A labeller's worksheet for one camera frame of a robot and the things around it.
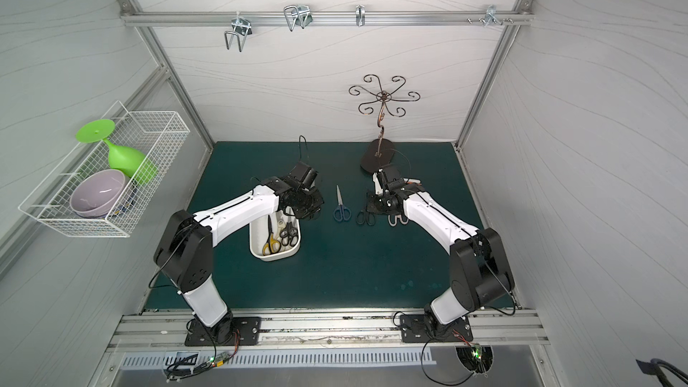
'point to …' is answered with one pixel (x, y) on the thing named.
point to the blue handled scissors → (342, 211)
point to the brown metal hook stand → (379, 154)
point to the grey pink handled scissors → (398, 217)
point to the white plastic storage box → (275, 235)
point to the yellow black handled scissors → (273, 245)
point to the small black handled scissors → (289, 235)
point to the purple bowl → (96, 193)
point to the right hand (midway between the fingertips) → (370, 203)
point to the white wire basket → (159, 134)
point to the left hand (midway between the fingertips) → (324, 206)
